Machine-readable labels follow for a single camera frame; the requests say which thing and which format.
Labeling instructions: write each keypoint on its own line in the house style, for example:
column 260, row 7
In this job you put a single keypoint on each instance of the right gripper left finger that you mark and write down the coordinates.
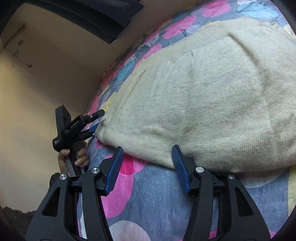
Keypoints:
column 56, row 217

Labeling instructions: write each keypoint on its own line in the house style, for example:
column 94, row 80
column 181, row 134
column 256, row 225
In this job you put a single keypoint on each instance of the cream knitted sweater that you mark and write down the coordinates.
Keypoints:
column 225, row 95

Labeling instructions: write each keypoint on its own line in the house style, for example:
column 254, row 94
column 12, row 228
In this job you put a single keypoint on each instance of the dark right curtain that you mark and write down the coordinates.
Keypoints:
column 105, row 19

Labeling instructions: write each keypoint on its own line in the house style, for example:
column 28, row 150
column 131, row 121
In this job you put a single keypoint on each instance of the colourful floral bedspread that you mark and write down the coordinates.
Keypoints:
column 147, row 202

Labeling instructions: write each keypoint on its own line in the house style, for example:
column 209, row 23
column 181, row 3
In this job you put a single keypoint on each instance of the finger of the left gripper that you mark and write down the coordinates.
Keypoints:
column 96, row 115
column 87, row 133

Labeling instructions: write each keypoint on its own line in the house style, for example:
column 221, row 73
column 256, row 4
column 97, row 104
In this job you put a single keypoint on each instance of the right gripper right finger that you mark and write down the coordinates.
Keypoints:
column 238, row 216

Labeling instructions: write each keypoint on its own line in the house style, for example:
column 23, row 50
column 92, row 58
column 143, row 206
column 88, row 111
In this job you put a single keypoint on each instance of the person's left hand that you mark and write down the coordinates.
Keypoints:
column 82, row 160

